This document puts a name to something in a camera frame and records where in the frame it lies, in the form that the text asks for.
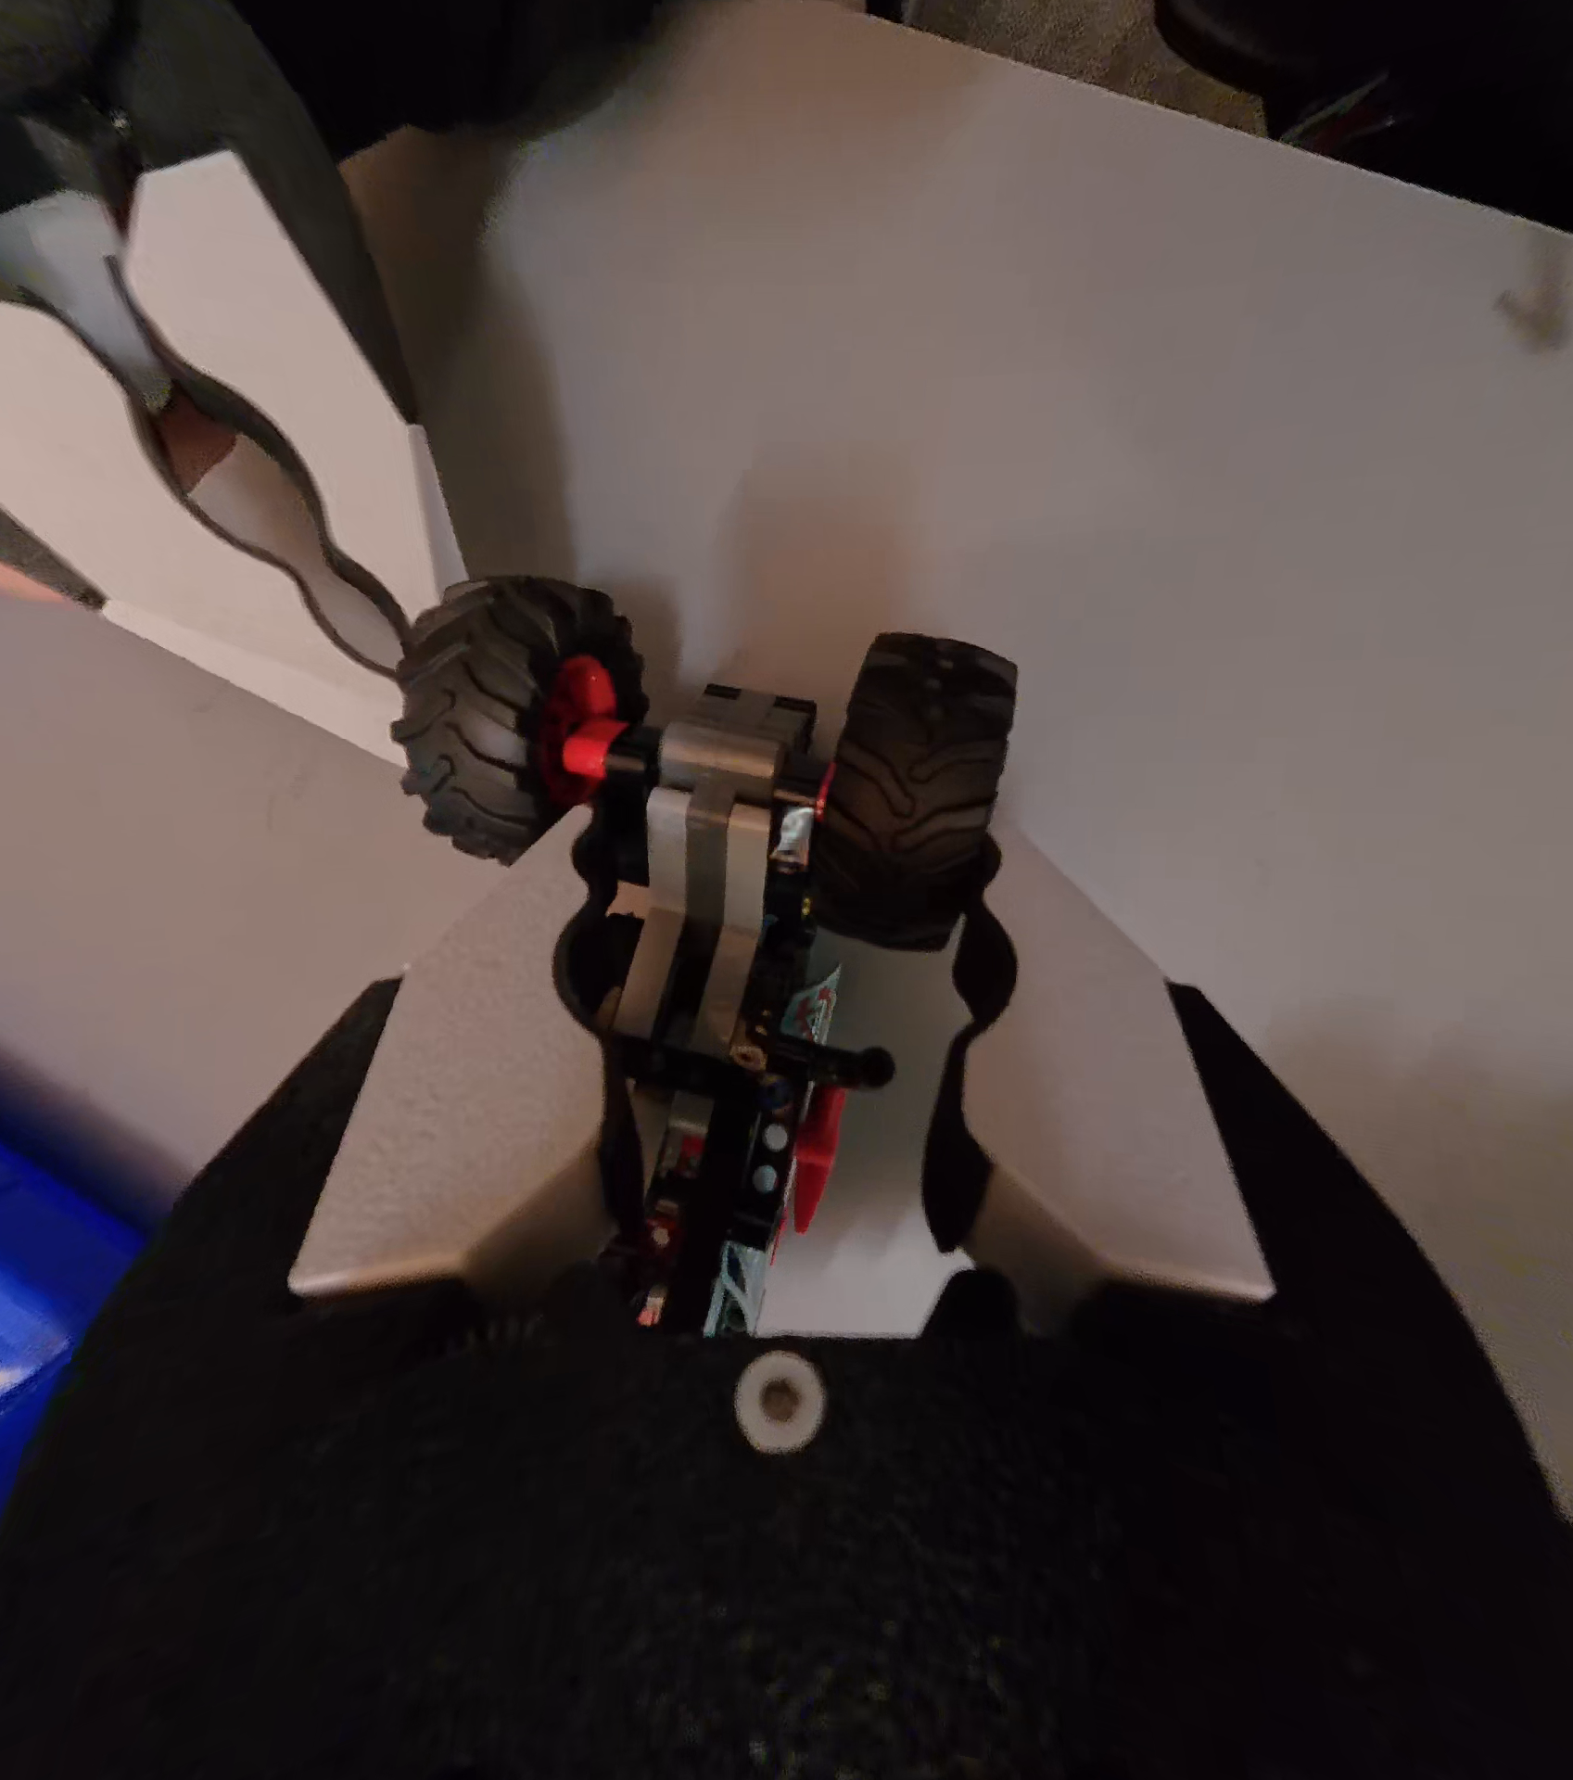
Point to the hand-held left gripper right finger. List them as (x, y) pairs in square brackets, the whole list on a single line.
[(1094, 1113)]

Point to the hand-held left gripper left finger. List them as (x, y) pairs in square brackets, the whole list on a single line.
[(452, 1113)]

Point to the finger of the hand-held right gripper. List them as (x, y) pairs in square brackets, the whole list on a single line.
[(287, 346), (21, 417)]

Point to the black toy truck chassis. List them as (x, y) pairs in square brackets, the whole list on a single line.
[(733, 1169)]

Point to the black toy wheel red hub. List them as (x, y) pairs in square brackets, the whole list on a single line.
[(919, 779), (481, 697)]

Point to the grey toy axle block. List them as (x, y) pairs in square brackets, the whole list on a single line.
[(716, 758)]

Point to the person's right forearm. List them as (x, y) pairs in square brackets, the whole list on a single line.
[(521, 57)]

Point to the person's right hand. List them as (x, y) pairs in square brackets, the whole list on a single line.
[(193, 444)]

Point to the person's black clothing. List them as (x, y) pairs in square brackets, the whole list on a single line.
[(1536, 139)]

